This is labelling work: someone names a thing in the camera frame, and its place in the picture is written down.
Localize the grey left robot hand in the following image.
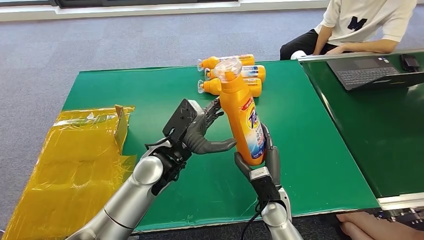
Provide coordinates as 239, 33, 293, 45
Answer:
182, 97, 238, 156

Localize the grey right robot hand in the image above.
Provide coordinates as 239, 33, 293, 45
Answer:
234, 122, 282, 188

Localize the person's left hand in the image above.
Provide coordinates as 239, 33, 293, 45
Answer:
325, 45, 346, 56

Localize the orange detergent bottle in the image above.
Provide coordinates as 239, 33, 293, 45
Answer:
204, 64, 267, 83
197, 54, 256, 72
212, 58, 268, 167
197, 78, 263, 98

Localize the dark grey laptop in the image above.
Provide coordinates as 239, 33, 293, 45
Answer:
326, 55, 424, 92

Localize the green table mat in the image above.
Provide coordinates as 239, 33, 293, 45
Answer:
62, 59, 380, 233

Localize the black power adapter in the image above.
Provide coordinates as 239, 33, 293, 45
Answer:
400, 53, 421, 73

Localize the brown cardboard piece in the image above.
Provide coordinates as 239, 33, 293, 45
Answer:
114, 104, 129, 155

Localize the person's bare limb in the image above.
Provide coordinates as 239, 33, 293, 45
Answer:
336, 211, 424, 240

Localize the yellow plastic sheet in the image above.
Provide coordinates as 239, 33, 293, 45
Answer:
3, 105, 137, 240

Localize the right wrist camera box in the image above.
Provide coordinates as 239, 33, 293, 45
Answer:
249, 166, 282, 203

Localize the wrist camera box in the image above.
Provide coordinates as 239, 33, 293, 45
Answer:
162, 98, 206, 144
249, 166, 282, 203

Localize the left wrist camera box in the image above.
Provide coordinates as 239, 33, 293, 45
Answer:
162, 98, 206, 144

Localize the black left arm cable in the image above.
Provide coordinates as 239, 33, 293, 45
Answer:
144, 135, 173, 151

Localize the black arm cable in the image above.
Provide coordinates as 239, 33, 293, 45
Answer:
144, 135, 173, 151
240, 198, 266, 240

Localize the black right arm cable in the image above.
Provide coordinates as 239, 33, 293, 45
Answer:
240, 198, 266, 240

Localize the green table with white frame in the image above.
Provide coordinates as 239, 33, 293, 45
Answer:
298, 48, 424, 211

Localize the black machine frame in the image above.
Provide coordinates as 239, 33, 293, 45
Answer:
374, 206, 424, 228

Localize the dark window frame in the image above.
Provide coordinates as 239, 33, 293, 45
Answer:
0, 0, 239, 9

